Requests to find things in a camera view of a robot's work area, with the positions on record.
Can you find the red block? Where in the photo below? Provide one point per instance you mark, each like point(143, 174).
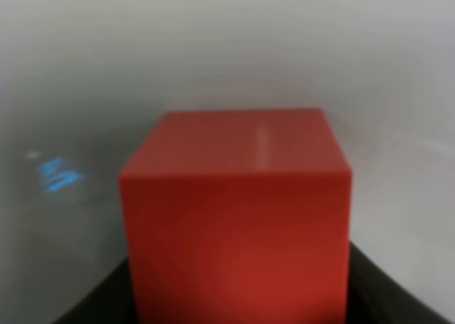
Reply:
point(239, 217)

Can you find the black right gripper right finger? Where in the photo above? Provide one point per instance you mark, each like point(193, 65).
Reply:
point(373, 297)

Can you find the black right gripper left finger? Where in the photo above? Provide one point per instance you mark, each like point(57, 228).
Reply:
point(111, 301)

